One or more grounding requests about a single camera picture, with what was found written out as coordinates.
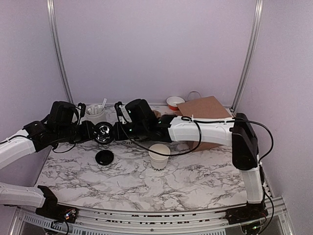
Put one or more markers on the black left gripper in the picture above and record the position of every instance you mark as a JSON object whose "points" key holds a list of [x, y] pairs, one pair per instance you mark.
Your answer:
{"points": [[88, 133]]}

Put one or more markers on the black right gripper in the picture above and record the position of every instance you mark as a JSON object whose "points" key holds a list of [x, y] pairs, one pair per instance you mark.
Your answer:
{"points": [[119, 136]]}

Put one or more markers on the single white paper cup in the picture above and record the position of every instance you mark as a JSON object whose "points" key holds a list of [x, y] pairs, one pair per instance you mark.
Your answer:
{"points": [[159, 156]]}

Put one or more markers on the left rear aluminium post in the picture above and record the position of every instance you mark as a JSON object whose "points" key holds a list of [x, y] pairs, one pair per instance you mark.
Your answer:
{"points": [[57, 48]]}

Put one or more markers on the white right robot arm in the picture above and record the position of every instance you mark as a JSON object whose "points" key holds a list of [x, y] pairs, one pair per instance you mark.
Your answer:
{"points": [[235, 132]]}

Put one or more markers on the brown paper takeout bag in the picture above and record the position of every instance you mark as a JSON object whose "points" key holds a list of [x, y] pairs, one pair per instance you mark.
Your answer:
{"points": [[207, 107]]}

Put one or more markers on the aluminium post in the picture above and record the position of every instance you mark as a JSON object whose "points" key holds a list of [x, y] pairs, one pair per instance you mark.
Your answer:
{"points": [[256, 23], [57, 48]]}

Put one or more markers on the orange white bowl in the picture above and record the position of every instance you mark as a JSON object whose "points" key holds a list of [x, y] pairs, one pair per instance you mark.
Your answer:
{"points": [[173, 101]]}

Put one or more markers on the brown cardboard cup carrier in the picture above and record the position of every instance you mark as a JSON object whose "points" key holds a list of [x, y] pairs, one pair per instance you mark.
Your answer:
{"points": [[157, 113]]}

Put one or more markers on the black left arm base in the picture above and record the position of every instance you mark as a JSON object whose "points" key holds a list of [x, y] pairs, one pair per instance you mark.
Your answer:
{"points": [[53, 210]]}

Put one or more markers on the white paper cups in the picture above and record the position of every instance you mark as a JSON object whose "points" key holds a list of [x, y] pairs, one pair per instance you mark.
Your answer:
{"points": [[129, 142]]}

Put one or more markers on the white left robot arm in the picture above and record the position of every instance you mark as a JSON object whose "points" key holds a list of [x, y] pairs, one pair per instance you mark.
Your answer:
{"points": [[28, 140]]}

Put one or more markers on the front aluminium frame rail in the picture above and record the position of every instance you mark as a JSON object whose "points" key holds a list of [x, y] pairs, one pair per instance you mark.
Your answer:
{"points": [[218, 221]]}

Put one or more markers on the black plastic cup lid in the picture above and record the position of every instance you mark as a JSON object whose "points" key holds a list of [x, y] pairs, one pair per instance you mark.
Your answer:
{"points": [[104, 157]]}

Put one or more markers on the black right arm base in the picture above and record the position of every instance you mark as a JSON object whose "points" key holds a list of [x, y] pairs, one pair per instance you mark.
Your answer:
{"points": [[246, 213]]}

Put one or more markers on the right rear aluminium post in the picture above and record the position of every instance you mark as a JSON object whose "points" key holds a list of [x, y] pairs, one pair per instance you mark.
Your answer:
{"points": [[256, 23]]}

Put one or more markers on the white ribbed stirrer canister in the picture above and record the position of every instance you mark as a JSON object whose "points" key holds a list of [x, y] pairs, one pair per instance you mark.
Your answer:
{"points": [[96, 118]]}

